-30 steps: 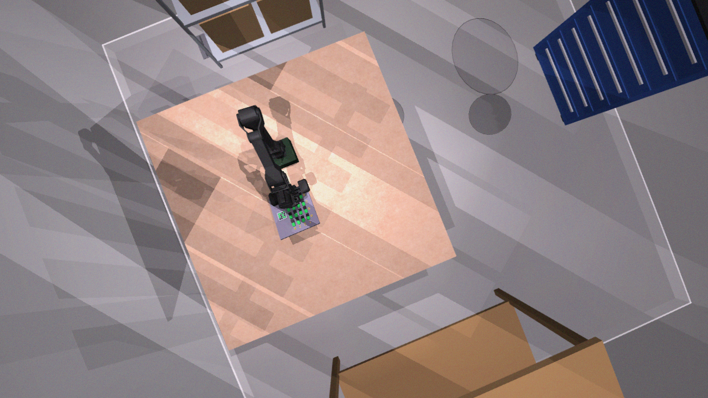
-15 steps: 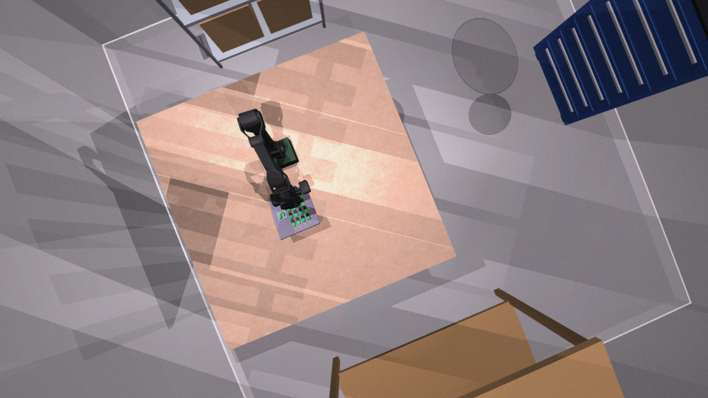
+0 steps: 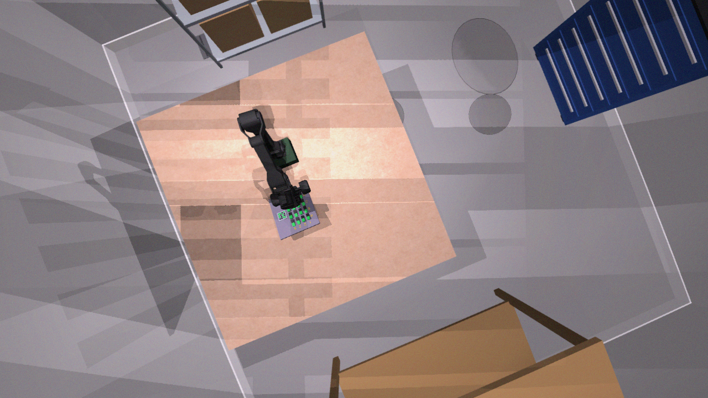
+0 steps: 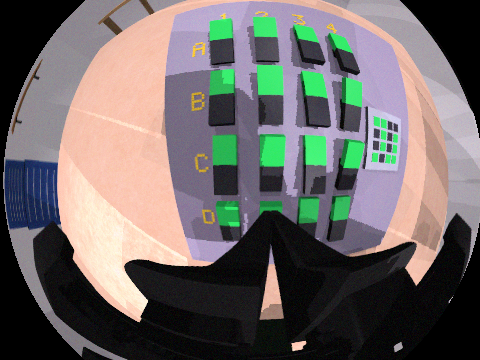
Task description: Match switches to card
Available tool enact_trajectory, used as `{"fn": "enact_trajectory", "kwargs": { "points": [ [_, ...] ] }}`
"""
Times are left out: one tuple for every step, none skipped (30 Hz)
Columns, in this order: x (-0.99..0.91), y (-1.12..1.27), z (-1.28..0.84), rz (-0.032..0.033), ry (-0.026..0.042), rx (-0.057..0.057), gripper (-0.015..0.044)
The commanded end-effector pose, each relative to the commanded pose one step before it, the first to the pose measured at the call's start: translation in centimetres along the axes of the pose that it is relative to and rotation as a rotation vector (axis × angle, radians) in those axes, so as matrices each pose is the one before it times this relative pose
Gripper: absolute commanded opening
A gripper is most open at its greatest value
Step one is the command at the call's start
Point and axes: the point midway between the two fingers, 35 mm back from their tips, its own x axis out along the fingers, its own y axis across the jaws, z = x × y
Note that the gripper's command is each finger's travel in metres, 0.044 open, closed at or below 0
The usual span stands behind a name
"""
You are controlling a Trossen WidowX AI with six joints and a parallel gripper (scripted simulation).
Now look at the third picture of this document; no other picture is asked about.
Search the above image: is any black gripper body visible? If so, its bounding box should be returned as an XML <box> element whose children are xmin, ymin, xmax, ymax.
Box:
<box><xmin>270</xmin><ymin>180</ymin><xmax>311</xmax><ymax>207</ymax></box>

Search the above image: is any lavender switch panel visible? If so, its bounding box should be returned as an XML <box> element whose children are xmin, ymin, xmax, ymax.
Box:
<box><xmin>268</xmin><ymin>192</ymin><xmax>320</xmax><ymax>240</ymax></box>

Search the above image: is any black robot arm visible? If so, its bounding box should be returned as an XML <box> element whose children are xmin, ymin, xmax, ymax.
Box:
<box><xmin>237</xmin><ymin>109</ymin><xmax>302</xmax><ymax>210</ymax></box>

